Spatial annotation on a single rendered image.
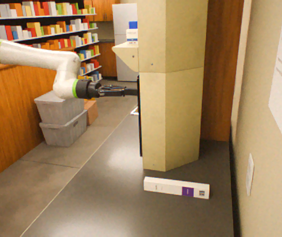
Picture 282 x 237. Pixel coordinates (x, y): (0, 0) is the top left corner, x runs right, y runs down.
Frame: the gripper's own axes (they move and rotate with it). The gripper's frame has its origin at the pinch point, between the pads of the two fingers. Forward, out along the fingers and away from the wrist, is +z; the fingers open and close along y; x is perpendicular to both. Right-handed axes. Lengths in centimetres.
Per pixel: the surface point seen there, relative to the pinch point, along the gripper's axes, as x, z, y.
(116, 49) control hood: -19.0, -4.5, -4.7
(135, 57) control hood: -16.0, 3.4, -4.7
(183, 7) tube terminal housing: -33.9, 21.4, 0.8
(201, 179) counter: 36.9, 32.6, -6.6
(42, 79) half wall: 48, -190, 182
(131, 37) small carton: -23.0, -1.0, 4.5
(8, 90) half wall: 45, -190, 121
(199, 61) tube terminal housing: -12.6, 28.1, 7.4
